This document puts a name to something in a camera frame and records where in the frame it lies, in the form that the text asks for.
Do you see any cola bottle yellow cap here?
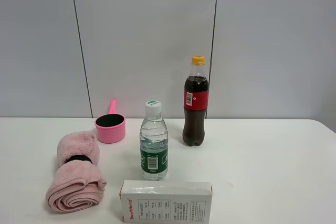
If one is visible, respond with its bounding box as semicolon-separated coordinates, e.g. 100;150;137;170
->
183;56;209;146

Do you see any green label water bottle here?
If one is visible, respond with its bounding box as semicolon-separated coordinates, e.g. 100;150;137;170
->
140;100;169;180

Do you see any white toothpaste box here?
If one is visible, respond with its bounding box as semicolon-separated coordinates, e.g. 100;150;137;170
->
119;180;213;223

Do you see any black hair band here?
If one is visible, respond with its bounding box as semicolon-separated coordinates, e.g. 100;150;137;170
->
65;155;92;164

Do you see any pink scoop cup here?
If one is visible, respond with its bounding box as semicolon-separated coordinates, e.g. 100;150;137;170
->
94;100;125;144

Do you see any rolled pink towel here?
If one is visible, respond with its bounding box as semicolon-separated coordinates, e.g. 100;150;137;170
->
46;131;107;213

